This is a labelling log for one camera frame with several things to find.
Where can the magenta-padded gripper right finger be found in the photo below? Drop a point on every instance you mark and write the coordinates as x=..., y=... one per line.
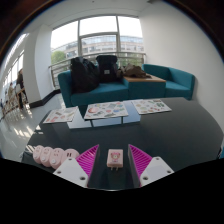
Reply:
x=153, y=168

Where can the person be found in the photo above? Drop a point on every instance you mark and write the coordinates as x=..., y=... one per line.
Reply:
x=20, y=85
x=11, y=91

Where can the wooden sofa table top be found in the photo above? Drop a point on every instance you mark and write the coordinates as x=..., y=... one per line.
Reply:
x=150, y=79

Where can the pink power strip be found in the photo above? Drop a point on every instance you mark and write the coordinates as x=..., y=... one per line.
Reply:
x=55, y=156

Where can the pink charger block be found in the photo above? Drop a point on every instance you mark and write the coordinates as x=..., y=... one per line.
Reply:
x=115, y=158

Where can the sticker sheet with green prints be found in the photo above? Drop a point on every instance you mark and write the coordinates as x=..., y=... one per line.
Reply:
x=150, y=106

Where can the large colourful sticker sheet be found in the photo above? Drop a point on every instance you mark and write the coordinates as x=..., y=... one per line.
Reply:
x=106, y=110

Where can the large black backpack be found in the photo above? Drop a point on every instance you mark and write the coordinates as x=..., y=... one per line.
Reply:
x=83, y=76

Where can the teal sofa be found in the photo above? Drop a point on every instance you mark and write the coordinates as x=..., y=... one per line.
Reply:
x=106, y=91

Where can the black backpack with label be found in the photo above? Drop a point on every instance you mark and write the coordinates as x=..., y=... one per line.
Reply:
x=107, y=68

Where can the brown jacket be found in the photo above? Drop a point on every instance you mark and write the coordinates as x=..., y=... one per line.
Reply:
x=135, y=71

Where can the metal balcony railing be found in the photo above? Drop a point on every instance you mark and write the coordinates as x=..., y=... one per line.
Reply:
x=60, y=66

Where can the sticker sheet with red prints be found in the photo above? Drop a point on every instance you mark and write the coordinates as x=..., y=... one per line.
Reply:
x=61, y=115

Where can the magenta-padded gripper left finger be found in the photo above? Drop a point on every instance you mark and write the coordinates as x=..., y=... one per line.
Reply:
x=75, y=170

